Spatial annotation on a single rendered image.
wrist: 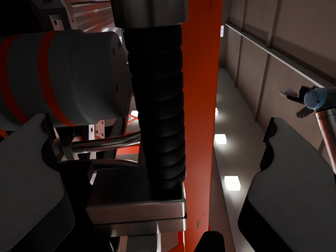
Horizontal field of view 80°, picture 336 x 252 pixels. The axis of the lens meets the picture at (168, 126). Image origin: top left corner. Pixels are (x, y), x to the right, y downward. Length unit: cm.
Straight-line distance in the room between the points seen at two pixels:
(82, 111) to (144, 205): 16
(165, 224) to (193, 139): 74
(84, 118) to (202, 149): 74
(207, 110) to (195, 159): 27
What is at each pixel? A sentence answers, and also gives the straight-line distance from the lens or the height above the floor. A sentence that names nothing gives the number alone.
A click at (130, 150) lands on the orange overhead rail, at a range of 420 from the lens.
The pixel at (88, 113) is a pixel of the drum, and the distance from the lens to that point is 30.
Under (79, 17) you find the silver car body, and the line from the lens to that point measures 99.
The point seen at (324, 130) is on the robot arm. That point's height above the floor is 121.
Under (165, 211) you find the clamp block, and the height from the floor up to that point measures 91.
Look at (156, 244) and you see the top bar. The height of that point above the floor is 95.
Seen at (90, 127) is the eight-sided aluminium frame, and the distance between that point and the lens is 58.
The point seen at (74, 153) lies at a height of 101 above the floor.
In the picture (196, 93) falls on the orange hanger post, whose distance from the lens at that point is 82.
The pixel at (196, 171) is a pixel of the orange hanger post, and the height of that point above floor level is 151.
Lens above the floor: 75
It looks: 32 degrees up
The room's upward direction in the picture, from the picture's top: 175 degrees clockwise
